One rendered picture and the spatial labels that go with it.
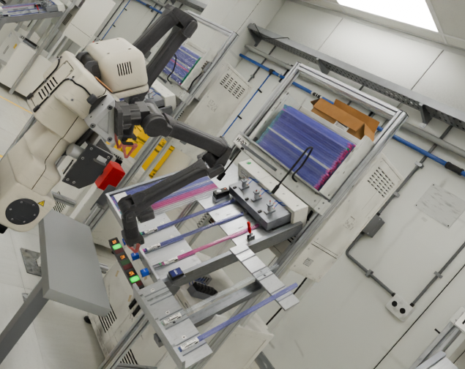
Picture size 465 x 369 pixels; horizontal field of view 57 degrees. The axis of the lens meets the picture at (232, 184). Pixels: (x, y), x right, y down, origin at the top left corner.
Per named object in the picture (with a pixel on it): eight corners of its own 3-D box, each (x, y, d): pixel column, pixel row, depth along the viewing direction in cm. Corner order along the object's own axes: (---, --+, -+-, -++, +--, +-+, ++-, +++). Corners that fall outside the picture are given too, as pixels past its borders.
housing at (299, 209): (292, 235, 201) (294, 211, 193) (237, 184, 235) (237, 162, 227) (305, 229, 204) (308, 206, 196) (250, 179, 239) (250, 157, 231)
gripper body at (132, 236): (136, 228, 181) (133, 214, 177) (145, 242, 174) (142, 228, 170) (121, 233, 179) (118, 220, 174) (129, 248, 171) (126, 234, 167)
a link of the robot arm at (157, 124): (229, 135, 172) (241, 151, 166) (209, 159, 176) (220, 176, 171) (143, 96, 138) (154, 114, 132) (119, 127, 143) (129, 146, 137)
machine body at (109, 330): (116, 417, 197) (197, 316, 191) (76, 311, 246) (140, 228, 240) (206, 416, 243) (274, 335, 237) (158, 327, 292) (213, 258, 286)
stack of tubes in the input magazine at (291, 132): (315, 189, 195) (354, 142, 193) (254, 141, 231) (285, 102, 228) (328, 198, 204) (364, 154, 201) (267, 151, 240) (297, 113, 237)
